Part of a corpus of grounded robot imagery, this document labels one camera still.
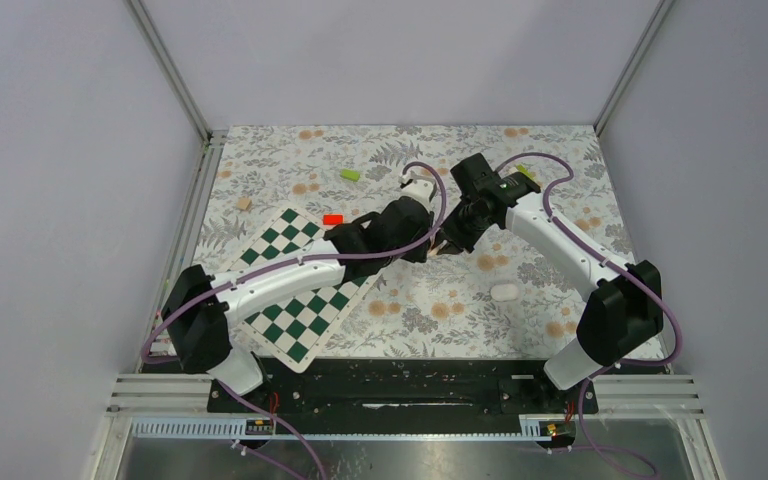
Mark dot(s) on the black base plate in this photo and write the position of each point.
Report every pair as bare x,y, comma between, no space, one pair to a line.
343,399

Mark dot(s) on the lime green block far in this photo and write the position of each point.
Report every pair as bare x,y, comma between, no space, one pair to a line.
525,171

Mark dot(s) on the floral patterned table mat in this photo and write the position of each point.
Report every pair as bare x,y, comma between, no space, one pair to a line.
441,308

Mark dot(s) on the tan wooden block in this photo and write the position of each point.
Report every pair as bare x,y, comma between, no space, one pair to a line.
244,204

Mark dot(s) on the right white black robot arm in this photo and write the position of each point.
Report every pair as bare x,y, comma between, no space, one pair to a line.
623,306

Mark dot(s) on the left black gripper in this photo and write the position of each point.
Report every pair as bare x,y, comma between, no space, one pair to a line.
419,254

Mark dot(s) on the red block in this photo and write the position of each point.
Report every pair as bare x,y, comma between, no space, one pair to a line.
332,219

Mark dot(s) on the lime green block left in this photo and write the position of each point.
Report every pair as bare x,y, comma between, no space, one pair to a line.
350,175

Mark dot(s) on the lime green block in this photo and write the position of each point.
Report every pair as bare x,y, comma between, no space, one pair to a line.
525,171
350,175

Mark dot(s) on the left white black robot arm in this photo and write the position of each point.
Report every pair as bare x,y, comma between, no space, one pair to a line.
200,305

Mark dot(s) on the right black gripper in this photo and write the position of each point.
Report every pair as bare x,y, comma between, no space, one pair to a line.
449,232

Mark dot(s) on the green white chessboard mat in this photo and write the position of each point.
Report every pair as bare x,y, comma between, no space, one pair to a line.
289,313

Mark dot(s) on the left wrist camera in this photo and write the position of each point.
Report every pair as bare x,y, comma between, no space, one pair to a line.
418,188

